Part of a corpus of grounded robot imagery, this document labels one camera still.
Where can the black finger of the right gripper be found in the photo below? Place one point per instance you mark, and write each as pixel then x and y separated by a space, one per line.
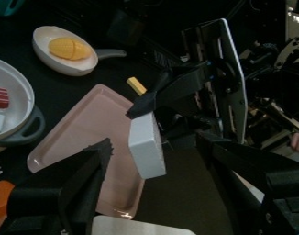
pixel 147 101

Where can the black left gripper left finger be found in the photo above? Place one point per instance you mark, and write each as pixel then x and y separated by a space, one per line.
pixel 80 183

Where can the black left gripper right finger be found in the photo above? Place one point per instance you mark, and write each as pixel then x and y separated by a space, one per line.
pixel 253 171

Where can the white toy rice block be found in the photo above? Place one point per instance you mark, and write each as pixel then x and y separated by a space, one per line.
pixel 147 147

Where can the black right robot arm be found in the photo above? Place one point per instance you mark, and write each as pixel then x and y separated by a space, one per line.
pixel 277 82

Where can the pink rectangular plate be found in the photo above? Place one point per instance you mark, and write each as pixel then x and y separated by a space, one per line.
pixel 90 131

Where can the yellow toy butter stick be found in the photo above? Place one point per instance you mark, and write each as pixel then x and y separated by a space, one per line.
pixel 136 85

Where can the white flat board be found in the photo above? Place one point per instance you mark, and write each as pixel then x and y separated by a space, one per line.
pixel 135 227

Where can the orange toy piece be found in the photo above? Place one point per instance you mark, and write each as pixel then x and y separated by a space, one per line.
pixel 0 202

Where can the dark cup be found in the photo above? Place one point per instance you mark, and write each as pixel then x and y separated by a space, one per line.
pixel 125 27

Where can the yellow toy food half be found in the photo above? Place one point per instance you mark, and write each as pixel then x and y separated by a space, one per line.
pixel 68 49

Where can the white bowl with food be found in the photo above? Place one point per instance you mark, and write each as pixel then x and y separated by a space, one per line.
pixel 12 101

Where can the teal plastic container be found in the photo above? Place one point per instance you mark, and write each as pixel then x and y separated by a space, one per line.
pixel 4 6

